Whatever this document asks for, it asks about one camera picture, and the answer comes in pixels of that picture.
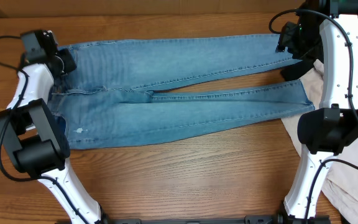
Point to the black dark garment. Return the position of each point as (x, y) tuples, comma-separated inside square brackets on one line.
[(297, 70)]

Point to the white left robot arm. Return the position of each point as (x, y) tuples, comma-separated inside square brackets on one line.
[(32, 145)]

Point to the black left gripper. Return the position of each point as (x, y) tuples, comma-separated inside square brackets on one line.
[(69, 66)]

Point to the blue denim jeans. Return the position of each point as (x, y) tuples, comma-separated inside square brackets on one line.
[(128, 92)]

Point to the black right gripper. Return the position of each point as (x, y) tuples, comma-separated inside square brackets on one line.
[(285, 41)]

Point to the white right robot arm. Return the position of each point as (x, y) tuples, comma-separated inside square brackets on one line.
[(327, 29)]

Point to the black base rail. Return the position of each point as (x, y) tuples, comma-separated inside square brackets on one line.
[(191, 221)]

